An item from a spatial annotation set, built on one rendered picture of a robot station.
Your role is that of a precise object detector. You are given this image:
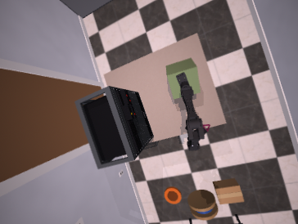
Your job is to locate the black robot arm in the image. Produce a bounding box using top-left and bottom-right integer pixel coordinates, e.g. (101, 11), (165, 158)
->
(176, 72), (205, 150)

